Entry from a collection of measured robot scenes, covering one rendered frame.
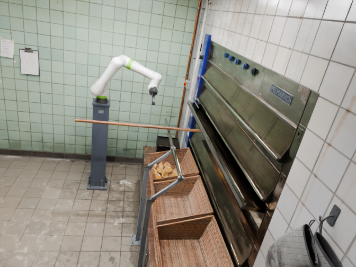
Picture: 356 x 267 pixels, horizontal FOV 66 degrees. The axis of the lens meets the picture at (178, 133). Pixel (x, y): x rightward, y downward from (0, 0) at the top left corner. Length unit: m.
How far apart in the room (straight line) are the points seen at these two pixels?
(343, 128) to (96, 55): 3.26
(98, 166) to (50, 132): 1.05
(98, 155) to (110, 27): 1.64
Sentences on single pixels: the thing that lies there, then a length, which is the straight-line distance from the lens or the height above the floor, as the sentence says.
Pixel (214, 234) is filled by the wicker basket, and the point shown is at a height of 0.79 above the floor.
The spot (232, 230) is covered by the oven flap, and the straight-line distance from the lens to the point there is 2.09.
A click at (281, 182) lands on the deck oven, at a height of 1.61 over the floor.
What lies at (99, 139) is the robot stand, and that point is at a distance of 3.52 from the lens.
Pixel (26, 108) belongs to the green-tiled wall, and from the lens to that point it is 4.35.
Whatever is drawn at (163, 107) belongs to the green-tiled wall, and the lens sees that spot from 4.09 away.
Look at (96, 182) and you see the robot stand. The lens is 3.85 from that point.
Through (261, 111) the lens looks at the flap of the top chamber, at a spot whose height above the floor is 1.84.
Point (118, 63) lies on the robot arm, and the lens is 2.99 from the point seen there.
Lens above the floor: 2.33
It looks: 24 degrees down
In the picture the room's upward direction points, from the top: 10 degrees clockwise
